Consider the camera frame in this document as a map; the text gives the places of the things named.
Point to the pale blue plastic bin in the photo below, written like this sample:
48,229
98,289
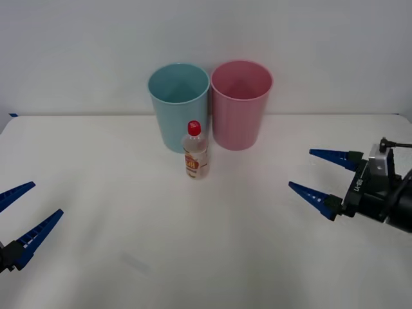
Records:
180,128

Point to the clear bottle with red cap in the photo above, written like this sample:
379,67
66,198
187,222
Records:
195,161

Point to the pink plastic bin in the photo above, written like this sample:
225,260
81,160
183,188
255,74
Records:
238,125

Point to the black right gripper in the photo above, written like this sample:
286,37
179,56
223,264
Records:
367,196

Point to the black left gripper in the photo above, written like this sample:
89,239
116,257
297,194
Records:
1,257

